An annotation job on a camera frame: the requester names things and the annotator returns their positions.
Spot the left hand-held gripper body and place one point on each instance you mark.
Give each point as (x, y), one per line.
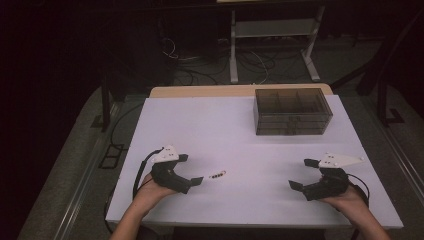
(165, 175)

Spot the person's left hand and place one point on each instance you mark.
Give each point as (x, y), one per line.
(150, 195)

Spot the white metal stand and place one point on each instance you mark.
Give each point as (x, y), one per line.
(273, 28)

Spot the white table board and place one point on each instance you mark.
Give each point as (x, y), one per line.
(233, 146)

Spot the black stand leg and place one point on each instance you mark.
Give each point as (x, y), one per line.
(106, 106)
(383, 106)

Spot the person's right hand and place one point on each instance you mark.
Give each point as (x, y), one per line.
(348, 201)

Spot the smoky transparent drawer box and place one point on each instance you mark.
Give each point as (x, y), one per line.
(290, 103)

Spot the wooden table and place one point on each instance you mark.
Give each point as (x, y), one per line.
(206, 90)

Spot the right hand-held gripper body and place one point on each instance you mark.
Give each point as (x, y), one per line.
(333, 183)

